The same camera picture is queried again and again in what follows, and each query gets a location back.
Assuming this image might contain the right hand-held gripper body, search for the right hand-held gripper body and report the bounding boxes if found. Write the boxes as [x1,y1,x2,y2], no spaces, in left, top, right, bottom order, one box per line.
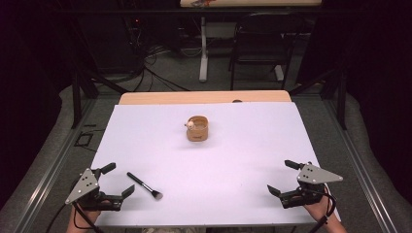
[279,161,344,210]

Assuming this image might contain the person's left hand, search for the person's left hand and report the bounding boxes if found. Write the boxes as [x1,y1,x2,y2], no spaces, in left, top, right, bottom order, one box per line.
[70,207,102,226]

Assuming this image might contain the round wooden holder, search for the round wooden holder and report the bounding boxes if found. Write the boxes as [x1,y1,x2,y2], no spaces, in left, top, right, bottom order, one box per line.
[186,115,210,143]

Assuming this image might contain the white desk leg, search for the white desk leg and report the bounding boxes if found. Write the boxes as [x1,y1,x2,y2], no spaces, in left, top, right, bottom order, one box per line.
[198,16,211,83]

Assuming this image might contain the black folding chair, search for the black folding chair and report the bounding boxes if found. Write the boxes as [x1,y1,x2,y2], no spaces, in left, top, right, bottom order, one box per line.
[228,12,306,91]

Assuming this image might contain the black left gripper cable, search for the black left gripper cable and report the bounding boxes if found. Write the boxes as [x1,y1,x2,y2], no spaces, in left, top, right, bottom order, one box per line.
[45,201,105,233]

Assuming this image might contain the person's right hand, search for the person's right hand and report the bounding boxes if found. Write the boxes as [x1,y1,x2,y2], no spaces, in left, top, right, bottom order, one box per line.
[303,184,337,223]

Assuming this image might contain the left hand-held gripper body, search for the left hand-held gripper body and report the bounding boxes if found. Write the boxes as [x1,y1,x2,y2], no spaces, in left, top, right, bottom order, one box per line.
[64,167,125,212]

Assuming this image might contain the wooden table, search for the wooden table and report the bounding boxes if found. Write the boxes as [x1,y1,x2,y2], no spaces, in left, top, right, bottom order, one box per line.
[118,89,292,106]

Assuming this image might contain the black metal stand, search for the black metal stand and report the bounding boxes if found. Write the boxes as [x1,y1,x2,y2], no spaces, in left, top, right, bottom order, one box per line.
[289,66,348,131]
[70,61,130,130]

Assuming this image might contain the white desk foot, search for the white desk foot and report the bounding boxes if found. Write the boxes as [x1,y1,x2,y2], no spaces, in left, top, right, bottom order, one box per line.
[273,63,286,83]

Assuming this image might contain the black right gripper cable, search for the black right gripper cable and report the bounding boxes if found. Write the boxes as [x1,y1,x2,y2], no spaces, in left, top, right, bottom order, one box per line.
[305,184,338,233]

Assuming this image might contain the black makeup brush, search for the black makeup brush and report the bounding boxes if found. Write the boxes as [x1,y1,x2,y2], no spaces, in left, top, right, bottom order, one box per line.
[126,171,164,201]

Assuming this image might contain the black floor cables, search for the black floor cables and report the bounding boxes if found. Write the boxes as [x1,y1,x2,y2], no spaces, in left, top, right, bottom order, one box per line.
[127,43,192,93]

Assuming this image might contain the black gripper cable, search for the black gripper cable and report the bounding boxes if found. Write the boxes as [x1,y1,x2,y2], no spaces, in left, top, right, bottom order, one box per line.
[45,201,105,233]
[305,184,338,233]

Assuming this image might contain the white table mat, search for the white table mat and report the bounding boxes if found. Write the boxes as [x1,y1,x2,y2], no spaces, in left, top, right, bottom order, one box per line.
[90,101,341,227]

